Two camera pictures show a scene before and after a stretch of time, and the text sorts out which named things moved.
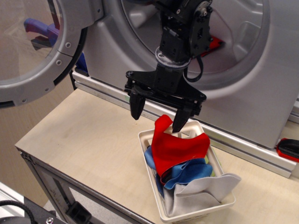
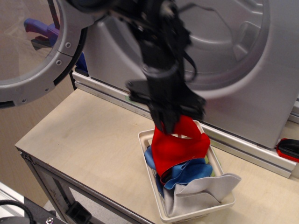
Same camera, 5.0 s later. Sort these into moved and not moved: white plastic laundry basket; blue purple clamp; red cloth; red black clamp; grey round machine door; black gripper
Moved: black gripper; white plastic laundry basket
Not moved: blue purple clamp; grey round machine door; red black clamp; red cloth
